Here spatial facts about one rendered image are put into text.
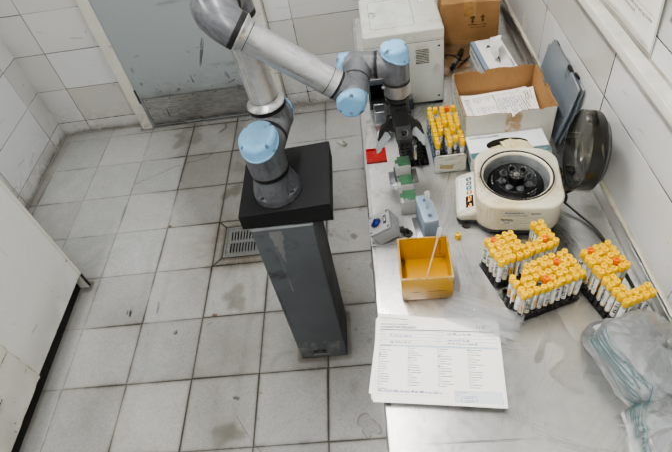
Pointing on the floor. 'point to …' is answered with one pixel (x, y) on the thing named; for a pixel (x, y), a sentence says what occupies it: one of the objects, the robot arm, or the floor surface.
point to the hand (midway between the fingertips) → (401, 151)
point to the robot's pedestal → (305, 285)
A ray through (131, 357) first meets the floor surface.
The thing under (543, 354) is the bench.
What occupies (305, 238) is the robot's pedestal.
